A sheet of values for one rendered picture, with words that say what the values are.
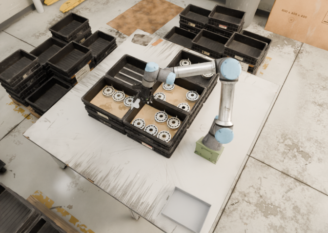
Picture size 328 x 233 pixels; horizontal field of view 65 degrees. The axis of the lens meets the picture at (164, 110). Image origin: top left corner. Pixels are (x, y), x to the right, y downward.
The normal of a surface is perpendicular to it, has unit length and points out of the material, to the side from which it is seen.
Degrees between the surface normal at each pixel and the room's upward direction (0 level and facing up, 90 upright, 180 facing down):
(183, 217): 0
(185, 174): 0
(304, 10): 77
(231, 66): 46
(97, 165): 0
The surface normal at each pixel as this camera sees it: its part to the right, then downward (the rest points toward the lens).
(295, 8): -0.51, 0.55
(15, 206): -0.01, -0.58
